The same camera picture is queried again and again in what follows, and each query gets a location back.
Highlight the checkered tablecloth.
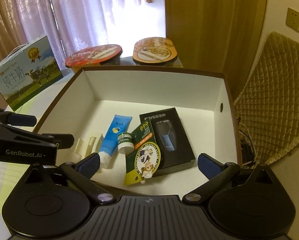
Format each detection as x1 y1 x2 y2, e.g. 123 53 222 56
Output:
0 73 73 239

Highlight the blue milk carton box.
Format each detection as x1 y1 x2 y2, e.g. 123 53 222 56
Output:
0 35 63 110

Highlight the black shaver box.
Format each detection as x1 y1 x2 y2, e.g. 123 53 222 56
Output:
140 108 196 177

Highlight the small green white jar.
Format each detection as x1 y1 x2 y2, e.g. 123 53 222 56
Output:
117 132 134 155

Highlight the blue white cream tube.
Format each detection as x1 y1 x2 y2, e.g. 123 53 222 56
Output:
98 115 132 168

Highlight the green round-label packet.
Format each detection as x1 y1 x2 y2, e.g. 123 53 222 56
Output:
124 120 161 186

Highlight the brown cardboard box white inside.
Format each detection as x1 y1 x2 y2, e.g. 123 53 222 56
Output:
32 65 243 196

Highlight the quilted tan chair cushion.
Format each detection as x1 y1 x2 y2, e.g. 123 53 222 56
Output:
235 31 299 165

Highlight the red instant meal bowl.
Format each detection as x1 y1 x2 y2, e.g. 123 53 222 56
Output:
65 44 123 72

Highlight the orange instant meal bowl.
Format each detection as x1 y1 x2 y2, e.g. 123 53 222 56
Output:
133 37 178 66

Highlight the pink sheer curtain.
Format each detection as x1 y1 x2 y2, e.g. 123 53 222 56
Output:
0 0 145 67

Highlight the brown wooden wardrobe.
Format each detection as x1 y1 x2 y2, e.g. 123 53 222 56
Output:
165 0 267 99

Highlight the beige wall socket plate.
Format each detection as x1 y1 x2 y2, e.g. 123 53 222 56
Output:
286 8 299 32

